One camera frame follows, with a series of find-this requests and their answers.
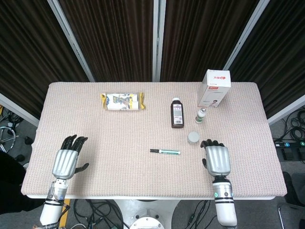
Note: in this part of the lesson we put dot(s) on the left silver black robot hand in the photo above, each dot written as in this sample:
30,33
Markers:
64,162

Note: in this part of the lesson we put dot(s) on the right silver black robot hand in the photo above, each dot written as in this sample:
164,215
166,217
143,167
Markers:
217,159

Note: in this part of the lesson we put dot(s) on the green white marker pen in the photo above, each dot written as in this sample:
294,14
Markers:
168,151

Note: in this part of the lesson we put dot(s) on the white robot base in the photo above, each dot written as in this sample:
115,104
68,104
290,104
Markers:
145,214

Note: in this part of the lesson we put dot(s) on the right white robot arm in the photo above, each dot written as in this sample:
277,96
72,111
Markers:
225,202

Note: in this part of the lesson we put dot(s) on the white round jar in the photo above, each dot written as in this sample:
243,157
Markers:
193,138

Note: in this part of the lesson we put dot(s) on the small white green drink bottle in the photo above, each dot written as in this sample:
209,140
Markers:
200,117

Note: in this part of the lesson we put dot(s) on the yellow floor tape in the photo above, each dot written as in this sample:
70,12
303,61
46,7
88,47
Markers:
64,214

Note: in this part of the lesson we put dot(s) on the brown medicine bottle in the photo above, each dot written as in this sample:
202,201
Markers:
177,114

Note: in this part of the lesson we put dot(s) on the chrome stool base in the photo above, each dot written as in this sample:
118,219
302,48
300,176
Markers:
7,137

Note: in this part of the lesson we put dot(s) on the tall white carton box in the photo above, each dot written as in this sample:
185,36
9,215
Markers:
212,93

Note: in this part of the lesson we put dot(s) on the beige woven tablecloth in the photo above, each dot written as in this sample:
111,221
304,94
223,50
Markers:
133,171

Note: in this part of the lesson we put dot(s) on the black foot pedal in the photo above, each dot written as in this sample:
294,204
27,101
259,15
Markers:
288,154

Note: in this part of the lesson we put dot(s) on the black chair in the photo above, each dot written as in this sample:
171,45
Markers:
295,188

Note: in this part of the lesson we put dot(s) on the yellow white roll package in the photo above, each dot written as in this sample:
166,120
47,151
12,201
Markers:
122,102

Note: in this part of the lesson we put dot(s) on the dark ribbed partition panel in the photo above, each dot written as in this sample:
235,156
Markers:
114,40
28,52
281,55
202,35

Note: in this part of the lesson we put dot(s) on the aluminium partition rail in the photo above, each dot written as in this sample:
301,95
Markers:
19,108
286,109

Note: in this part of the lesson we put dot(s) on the aluminium partition post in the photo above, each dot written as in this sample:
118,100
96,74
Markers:
71,40
158,40
245,35

